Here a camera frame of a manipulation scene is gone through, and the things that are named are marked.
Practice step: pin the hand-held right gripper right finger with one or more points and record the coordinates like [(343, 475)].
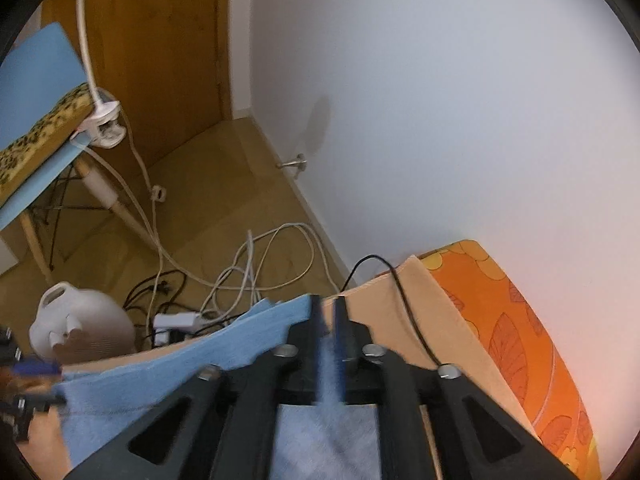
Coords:
[(341, 330)]

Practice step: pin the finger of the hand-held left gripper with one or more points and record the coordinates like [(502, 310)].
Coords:
[(37, 402), (35, 367)]

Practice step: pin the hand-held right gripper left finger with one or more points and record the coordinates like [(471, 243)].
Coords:
[(316, 330)]

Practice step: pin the blue denim pants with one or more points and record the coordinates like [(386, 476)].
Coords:
[(165, 365)]

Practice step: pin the beige blanket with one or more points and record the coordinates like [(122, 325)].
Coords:
[(380, 305)]

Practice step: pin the white fan heater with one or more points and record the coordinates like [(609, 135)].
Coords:
[(85, 320)]

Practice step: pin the white power strip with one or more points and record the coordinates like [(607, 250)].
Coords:
[(175, 321)]

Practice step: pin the orange floral bedsheet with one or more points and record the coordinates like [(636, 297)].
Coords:
[(500, 320)]

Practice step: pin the metal door stop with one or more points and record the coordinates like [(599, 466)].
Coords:
[(295, 162)]

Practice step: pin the leopard print cushion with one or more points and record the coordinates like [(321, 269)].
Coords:
[(45, 130)]

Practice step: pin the white clip desk lamp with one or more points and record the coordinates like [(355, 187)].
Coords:
[(102, 120)]

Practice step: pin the blue chair with wooden legs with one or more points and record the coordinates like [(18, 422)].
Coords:
[(35, 75)]

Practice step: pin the wooden door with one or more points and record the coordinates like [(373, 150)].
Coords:
[(165, 50)]

